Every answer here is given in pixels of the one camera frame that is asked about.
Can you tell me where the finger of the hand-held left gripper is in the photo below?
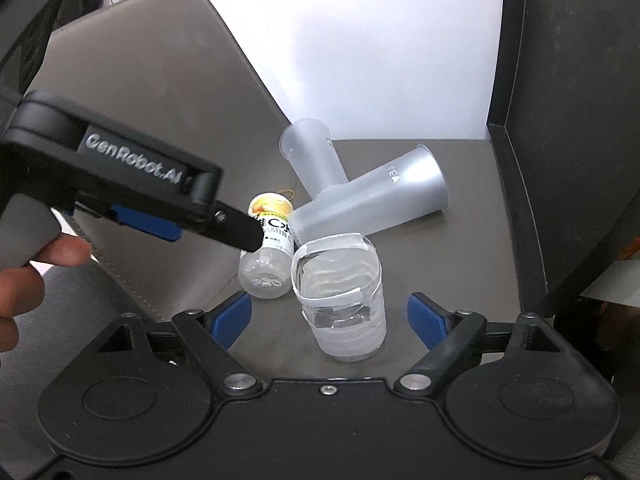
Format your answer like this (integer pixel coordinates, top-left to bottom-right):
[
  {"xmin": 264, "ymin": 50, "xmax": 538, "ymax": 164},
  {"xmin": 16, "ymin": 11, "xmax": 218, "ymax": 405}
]
[
  {"xmin": 74, "ymin": 201, "xmax": 183, "ymax": 244},
  {"xmin": 197, "ymin": 199, "xmax": 264, "ymax": 254}
]

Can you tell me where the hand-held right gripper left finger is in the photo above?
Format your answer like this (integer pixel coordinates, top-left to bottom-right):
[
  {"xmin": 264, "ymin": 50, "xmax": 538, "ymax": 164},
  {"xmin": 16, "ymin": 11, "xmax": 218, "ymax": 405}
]
[{"xmin": 95, "ymin": 291, "xmax": 264, "ymax": 394}]

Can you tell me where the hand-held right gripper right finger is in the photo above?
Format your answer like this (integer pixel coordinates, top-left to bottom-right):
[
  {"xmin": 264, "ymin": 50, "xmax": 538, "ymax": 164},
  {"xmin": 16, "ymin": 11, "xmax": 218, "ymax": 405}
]
[{"xmin": 394, "ymin": 291, "xmax": 567, "ymax": 394}]

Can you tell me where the large frosted plastic cup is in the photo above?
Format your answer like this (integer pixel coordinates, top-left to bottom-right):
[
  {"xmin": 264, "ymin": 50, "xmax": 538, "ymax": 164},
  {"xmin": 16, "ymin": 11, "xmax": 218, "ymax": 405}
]
[{"xmin": 290, "ymin": 143, "xmax": 451, "ymax": 250}]

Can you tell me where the clear cup with white tape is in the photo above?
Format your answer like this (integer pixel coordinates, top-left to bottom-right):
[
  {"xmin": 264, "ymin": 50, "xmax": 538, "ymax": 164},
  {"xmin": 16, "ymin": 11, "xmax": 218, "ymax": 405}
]
[{"xmin": 290, "ymin": 232, "xmax": 387, "ymax": 364}]

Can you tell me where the small frosted plastic cup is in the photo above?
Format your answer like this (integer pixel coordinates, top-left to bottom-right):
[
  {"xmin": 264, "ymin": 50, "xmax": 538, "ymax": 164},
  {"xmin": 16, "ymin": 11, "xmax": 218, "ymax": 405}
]
[{"xmin": 278, "ymin": 118, "xmax": 352, "ymax": 202}]

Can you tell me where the person's left hand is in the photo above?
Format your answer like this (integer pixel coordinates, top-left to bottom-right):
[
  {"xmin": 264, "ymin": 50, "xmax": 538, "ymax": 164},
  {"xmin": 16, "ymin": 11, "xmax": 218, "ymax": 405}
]
[{"xmin": 0, "ymin": 236, "xmax": 92, "ymax": 357}]

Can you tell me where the clear bottle with orange label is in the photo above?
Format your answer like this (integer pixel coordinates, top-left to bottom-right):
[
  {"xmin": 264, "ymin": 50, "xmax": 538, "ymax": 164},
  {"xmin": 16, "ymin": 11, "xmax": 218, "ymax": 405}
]
[{"xmin": 237, "ymin": 192, "xmax": 297, "ymax": 301}]

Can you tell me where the grey leather mat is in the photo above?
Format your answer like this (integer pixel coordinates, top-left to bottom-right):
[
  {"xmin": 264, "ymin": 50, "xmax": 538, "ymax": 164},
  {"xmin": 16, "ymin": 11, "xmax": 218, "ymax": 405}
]
[{"xmin": 20, "ymin": 0, "xmax": 527, "ymax": 386}]

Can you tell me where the white paper sheet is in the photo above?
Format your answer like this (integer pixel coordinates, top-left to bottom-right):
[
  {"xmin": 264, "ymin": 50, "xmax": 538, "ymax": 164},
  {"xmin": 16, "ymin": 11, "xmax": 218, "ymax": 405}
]
[{"xmin": 580, "ymin": 258, "xmax": 640, "ymax": 307}]

